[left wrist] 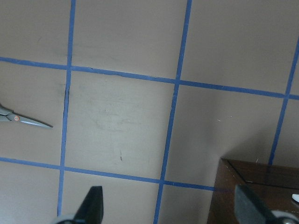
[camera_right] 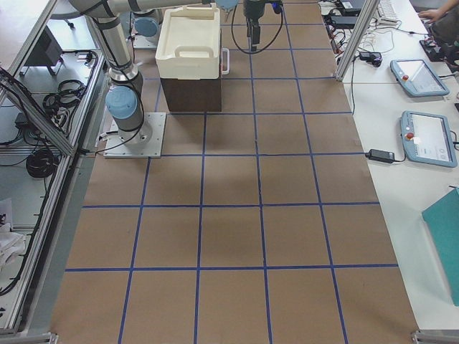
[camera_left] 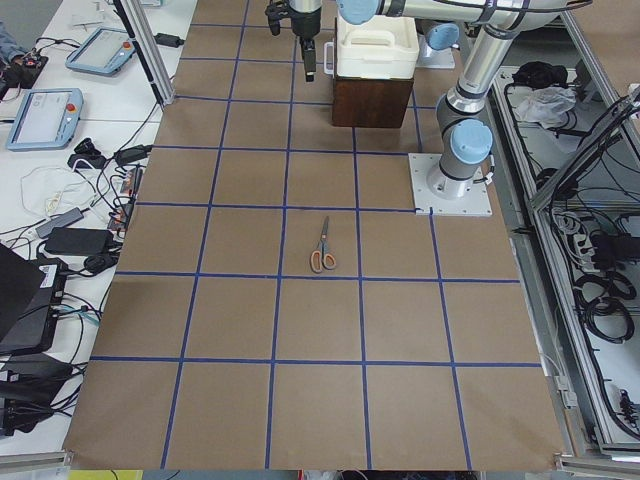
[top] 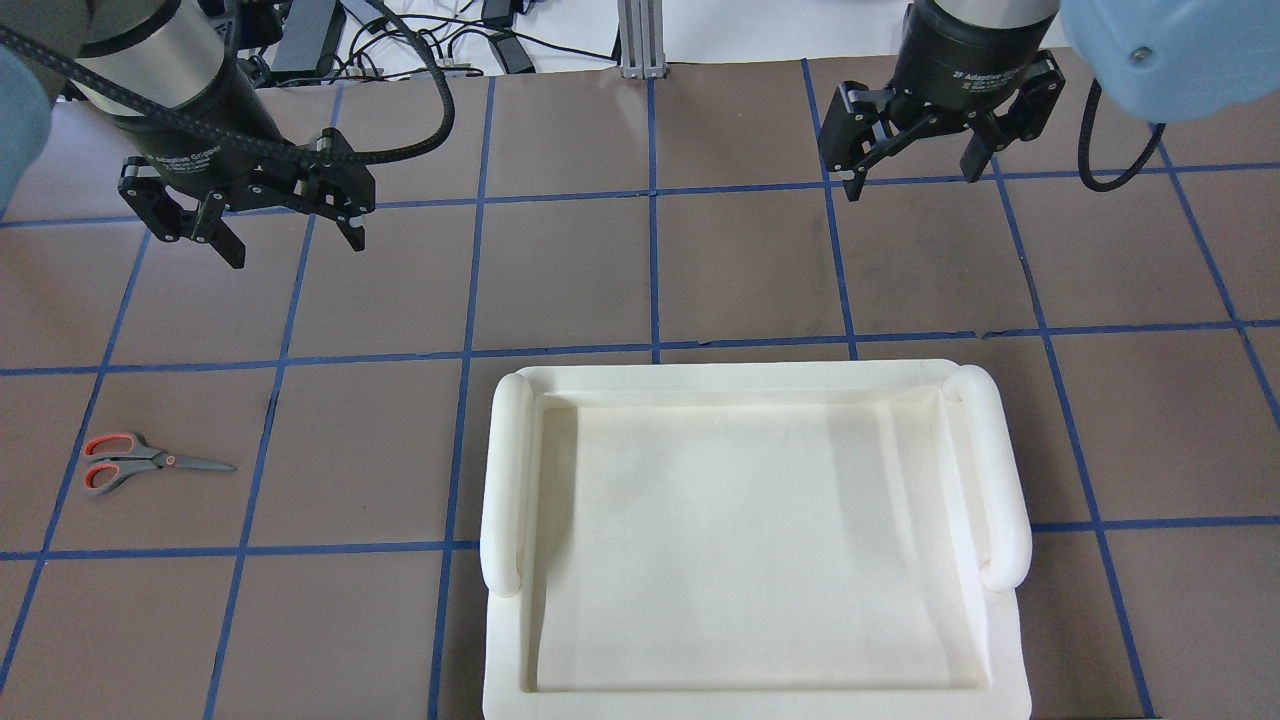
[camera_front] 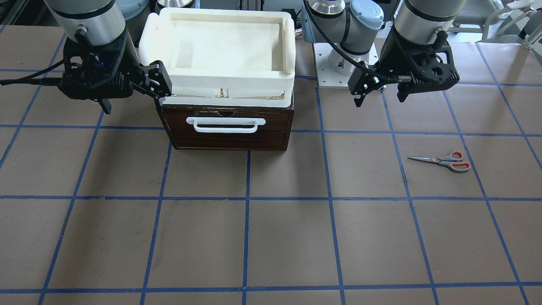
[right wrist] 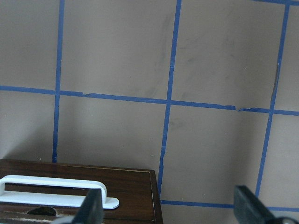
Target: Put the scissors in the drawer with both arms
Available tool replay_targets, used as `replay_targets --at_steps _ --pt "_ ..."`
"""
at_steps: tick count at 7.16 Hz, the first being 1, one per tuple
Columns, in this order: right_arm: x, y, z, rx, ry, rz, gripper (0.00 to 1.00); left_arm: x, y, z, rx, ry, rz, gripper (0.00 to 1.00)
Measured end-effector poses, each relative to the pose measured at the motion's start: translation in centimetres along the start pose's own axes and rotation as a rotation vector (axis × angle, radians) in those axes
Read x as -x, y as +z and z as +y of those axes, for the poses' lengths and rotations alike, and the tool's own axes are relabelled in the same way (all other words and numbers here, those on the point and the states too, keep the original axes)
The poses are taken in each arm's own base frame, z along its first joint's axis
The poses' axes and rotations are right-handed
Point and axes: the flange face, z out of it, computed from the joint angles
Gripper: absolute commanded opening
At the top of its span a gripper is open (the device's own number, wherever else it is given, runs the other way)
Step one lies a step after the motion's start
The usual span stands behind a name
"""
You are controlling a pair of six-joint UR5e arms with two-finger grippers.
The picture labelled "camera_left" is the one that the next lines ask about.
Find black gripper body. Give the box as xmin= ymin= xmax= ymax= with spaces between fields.
xmin=291 ymin=9 xmax=320 ymax=40

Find orange grey scissors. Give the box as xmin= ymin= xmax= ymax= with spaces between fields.
xmin=309 ymin=216 xmax=337 ymax=274

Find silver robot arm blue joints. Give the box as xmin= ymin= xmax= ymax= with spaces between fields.
xmin=338 ymin=1 xmax=568 ymax=181

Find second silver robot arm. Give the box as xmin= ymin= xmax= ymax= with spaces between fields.
xmin=289 ymin=0 xmax=322 ymax=82

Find dark wooden cabinet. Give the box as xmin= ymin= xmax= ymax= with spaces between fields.
xmin=331 ymin=76 xmax=414 ymax=129

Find cream plastic bin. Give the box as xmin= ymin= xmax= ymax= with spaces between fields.
xmin=335 ymin=15 xmax=419 ymax=80

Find black power adapter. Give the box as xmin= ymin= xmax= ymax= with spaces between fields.
xmin=154 ymin=33 xmax=185 ymax=48

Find far blue teach pendant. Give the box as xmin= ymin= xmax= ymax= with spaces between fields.
xmin=65 ymin=27 xmax=135 ymax=76

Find blue teach pendant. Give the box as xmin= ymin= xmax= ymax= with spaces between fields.
xmin=65 ymin=27 xmax=135 ymax=76
xmin=6 ymin=88 xmax=84 ymax=151

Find black cloth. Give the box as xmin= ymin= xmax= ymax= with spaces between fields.
xmin=512 ymin=61 xmax=568 ymax=89

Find white crumpled cloth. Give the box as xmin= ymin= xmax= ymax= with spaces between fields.
xmin=514 ymin=87 xmax=576 ymax=128

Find near blue teach pendant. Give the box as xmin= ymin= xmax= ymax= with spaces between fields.
xmin=6 ymin=88 xmax=84 ymax=151

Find black power brick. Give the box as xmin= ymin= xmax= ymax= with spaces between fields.
xmin=44 ymin=227 xmax=113 ymax=256

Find black laptop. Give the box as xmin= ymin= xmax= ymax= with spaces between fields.
xmin=1 ymin=246 xmax=67 ymax=355

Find aluminium frame post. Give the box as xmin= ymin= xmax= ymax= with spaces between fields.
xmin=114 ymin=0 xmax=175 ymax=107

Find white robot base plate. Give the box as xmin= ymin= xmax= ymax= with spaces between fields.
xmin=408 ymin=153 xmax=492 ymax=217

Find white cable bundle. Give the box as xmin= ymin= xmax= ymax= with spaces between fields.
xmin=20 ymin=165 xmax=101 ymax=218

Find coiled black cables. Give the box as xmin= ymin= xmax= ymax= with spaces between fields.
xmin=572 ymin=272 xmax=636 ymax=345

